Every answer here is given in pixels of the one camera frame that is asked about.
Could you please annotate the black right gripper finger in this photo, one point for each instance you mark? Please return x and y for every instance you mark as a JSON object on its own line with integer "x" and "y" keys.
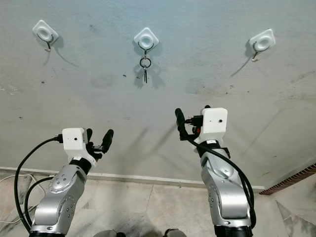
{"x": 180, "y": 121}
{"x": 207, "y": 107}

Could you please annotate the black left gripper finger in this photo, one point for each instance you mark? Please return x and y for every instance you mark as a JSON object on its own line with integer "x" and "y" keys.
{"x": 89, "y": 137}
{"x": 108, "y": 140}

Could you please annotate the white baseboard strip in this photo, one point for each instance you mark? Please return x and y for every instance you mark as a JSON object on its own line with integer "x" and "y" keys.
{"x": 153, "y": 178}

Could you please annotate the grey left robot leg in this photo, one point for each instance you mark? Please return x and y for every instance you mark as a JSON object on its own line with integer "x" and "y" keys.
{"x": 107, "y": 234}

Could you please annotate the grey robot leg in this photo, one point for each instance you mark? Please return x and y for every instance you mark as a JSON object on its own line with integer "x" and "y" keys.
{"x": 175, "y": 233}
{"x": 107, "y": 234}

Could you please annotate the brown floor grate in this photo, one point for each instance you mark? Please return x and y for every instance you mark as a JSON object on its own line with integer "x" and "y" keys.
{"x": 289, "y": 179}

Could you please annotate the grey right robot leg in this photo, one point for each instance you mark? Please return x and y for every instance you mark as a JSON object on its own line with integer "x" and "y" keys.
{"x": 175, "y": 233}

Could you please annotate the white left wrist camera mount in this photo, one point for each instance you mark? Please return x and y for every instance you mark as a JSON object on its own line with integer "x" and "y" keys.
{"x": 74, "y": 139}

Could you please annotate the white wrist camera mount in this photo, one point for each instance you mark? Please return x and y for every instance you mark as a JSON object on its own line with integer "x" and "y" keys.
{"x": 213, "y": 123}
{"x": 74, "y": 139}

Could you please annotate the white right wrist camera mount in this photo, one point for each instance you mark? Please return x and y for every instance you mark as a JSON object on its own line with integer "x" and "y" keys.
{"x": 213, "y": 123}

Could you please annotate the white adhesive wall hook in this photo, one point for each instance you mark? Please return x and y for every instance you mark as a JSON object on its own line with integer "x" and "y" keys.
{"x": 45, "y": 32}
{"x": 146, "y": 38}
{"x": 262, "y": 40}

